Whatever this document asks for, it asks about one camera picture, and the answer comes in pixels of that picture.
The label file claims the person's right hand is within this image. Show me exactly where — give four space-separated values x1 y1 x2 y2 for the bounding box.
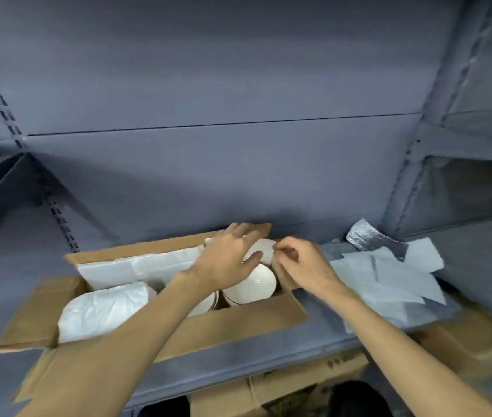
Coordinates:
273 236 346 301

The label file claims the person's left hand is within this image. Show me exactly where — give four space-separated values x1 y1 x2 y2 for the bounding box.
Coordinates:
185 222 265 293

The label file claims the white paper bowl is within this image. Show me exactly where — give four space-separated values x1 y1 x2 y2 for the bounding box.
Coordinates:
205 237 278 266

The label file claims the person's left forearm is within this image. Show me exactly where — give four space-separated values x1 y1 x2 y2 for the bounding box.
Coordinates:
16 270 215 417

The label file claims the person's right forearm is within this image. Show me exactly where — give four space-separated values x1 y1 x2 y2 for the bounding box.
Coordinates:
322 283 492 417

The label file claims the white bowl with brown rim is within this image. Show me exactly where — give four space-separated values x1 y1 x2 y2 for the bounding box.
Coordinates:
222 263 278 307
186 292 219 318

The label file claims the open brown cardboard box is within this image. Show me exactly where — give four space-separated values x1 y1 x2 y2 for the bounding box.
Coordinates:
0 222 309 404

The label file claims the silver foil piece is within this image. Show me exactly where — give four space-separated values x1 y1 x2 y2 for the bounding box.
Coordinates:
345 219 410 262

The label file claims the grey metal shelving unit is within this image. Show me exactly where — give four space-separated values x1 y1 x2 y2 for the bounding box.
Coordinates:
0 0 492 417

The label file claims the large white wrapping paper sheet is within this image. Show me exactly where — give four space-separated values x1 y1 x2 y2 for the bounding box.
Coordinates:
328 246 447 335

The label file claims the white foam wrap sheet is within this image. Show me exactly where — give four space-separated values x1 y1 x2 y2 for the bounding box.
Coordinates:
77 245 205 291

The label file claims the printed brown cardboard box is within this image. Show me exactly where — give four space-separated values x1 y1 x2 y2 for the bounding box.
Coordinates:
189 349 371 417

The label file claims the small white wrapping paper sheet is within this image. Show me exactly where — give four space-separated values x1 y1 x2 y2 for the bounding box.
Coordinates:
402 237 446 275

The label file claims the white wrapped bundle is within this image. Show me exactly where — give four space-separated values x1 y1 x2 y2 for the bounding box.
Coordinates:
57 281 158 345

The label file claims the plain brown cardboard box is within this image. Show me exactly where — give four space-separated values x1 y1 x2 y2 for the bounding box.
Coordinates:
410 306 492 383

